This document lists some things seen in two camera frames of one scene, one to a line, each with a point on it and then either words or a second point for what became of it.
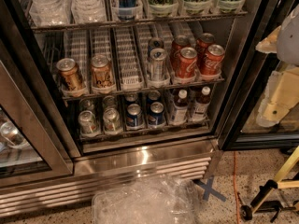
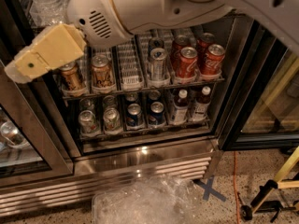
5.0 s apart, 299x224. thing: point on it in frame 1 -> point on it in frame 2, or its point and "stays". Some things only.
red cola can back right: [203, 41] stays
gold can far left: [69, 75] stays
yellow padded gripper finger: [281, 95] -> [53, 45]
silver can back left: [86, 105] stays
